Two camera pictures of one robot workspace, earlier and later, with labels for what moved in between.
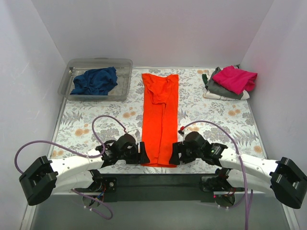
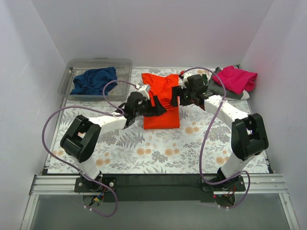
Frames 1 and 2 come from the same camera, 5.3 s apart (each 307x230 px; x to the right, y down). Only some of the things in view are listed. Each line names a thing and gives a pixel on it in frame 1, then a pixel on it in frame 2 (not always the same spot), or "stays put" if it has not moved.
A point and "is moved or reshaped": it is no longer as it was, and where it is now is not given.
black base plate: x=159 y=188 stays put
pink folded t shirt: x=238 y=80 stays put
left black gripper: x=137 y=153 → x=151 y=109
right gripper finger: x=174 y=159 → x=176 y=91
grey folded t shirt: x=217 y=87 stays put
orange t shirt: x=159 y=122 is moved or reshaped
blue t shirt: x=98 y=81 stays put
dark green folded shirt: x=205 y=78 stays put
